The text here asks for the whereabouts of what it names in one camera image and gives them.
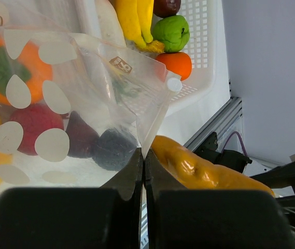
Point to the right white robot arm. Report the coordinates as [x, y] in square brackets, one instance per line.
[237, 161]

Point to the clear polka dot zip bag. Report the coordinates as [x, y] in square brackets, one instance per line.
[82, 82]

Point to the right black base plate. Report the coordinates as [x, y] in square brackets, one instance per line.
[208, 148]

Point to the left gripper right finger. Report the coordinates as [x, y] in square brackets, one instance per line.
[182, 218]

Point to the red strawberry fruit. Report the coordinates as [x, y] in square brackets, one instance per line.
[34, 120]

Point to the orange bell pepper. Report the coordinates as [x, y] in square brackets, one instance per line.
[195, 172]

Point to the orange tangerine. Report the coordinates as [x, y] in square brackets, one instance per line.
[179, 63]

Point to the yellow banana bunch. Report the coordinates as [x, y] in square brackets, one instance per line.
[135, 18]

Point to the dark red beet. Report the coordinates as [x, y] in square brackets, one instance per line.
[82, 137]

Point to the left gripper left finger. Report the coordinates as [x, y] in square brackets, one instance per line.
[104, 217]

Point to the aluminium rail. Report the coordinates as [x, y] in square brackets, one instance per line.
[227, 123]

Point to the white radish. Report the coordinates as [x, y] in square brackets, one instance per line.
[111, 30]

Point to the white perforated plastic basket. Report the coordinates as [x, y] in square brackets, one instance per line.
[206, 48]

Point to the dark purple fig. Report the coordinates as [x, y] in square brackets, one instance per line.
[113, 149]

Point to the orange persimmon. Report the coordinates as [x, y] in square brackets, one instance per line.
[28, 66]

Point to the dark red apple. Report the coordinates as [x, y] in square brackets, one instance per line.
[166, 8]

